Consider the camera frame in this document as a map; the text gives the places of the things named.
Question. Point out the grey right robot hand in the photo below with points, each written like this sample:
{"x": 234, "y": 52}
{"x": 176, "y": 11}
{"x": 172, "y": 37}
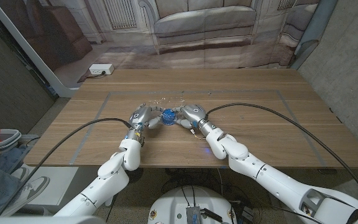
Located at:
{"x": 194, "y": 113}

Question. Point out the white robot torso base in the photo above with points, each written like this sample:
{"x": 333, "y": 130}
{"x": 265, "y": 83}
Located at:
{"x": 172, "y": 202}

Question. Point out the white frame post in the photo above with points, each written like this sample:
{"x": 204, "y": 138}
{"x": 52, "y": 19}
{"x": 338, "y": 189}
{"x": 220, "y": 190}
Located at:
{"x": 33, "y": 53}

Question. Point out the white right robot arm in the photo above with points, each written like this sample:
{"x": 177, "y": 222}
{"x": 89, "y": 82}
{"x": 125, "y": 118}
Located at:
{"x": 275, "y": 180}

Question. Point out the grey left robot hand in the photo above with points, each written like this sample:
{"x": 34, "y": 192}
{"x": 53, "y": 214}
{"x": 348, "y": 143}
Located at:
{"x": 141, "y": 116}

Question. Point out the blue bowl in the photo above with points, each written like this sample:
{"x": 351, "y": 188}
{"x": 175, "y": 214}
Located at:
{"x": 168, "y": 117}

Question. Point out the white grey sneaker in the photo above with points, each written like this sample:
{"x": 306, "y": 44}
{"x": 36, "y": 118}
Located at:
{"x": 33, "y": 189}

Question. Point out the grey finned electronics box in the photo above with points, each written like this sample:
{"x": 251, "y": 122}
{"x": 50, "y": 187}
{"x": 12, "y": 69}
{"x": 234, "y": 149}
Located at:
{"x": 193, "y": 215}

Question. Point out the clear cellophane sheet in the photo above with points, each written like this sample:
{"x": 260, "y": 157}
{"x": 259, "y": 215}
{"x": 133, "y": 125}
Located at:
{"x": 166, "y": 102}

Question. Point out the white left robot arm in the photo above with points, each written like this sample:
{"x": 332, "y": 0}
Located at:
{"x": 110, "y": 177}

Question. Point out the white basket with orange item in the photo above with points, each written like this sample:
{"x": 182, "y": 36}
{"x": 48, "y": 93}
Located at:
{"x": 5, "y": 138}

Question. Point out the white power strip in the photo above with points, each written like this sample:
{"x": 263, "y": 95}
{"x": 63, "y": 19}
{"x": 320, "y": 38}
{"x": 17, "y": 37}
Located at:
{"x": 101, "y": 68}

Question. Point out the printed sofa backdrop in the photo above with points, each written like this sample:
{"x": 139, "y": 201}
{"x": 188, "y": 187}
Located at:
{"x": 197, "y": 31}

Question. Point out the blue fabric pile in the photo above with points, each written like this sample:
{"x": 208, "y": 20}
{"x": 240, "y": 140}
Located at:
{"x": 11, "y": 157}

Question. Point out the blue grey rolled backdrop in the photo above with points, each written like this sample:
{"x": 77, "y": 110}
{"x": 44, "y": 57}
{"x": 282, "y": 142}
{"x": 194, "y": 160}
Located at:
{"x": 314, "y": 31}

